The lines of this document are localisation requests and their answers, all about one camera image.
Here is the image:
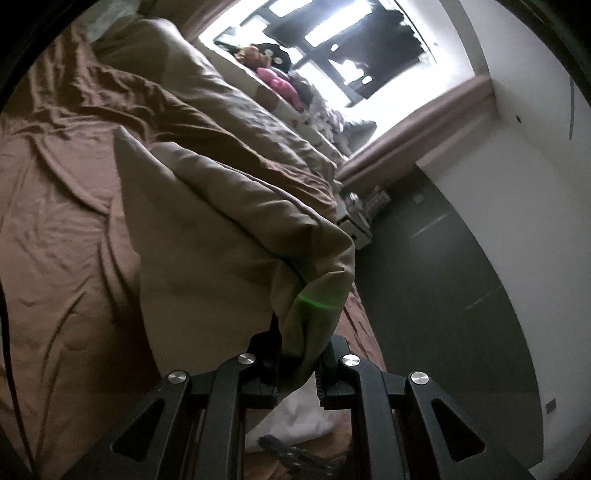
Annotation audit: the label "light grey jacket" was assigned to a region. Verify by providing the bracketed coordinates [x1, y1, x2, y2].
[110, 126, 357, 455]

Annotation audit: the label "clothes pile on sill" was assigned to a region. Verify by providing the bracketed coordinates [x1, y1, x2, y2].
[290, 73, 378, 157]

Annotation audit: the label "brown bed sheet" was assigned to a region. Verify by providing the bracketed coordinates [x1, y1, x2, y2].
[1, 25, 382, 479]

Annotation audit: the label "white bedside table right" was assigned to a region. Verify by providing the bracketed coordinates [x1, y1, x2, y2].
[338, 216, 373, 250]

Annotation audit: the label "items on right table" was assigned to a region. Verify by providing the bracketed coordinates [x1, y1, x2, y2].
[346, 187, 391, 223]

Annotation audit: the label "right beige curtain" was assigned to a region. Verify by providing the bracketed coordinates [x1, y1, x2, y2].
[337, 74, 497, 196]

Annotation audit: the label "beige curtain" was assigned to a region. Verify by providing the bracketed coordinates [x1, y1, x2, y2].
[337, 74, 497, 196]
[179, 0, 238, 41]

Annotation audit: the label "pink plush toy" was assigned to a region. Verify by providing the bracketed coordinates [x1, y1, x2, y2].
[256, 68, 301, 110]

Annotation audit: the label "black plush toy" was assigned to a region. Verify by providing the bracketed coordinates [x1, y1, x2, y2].
[233, 43, 293, 74]

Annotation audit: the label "beige duvet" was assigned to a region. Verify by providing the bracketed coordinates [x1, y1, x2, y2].
[92, 15, 344, 183]

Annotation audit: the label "dark hanging garments right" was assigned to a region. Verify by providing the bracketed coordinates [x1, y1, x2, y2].
[329, 3, 425, 99]

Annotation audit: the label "left beige curtain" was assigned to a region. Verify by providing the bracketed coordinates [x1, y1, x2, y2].
[179, 0, 238, 41]

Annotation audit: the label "dark hanging garment left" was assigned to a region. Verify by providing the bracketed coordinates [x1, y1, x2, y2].
[263, 5, 339, 47]

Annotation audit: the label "white pillow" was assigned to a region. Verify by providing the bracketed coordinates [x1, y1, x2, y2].
[82, 0, 142, 42]

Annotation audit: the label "black cable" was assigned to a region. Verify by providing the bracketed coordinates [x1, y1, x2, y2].
[0, 280, 40, 480]

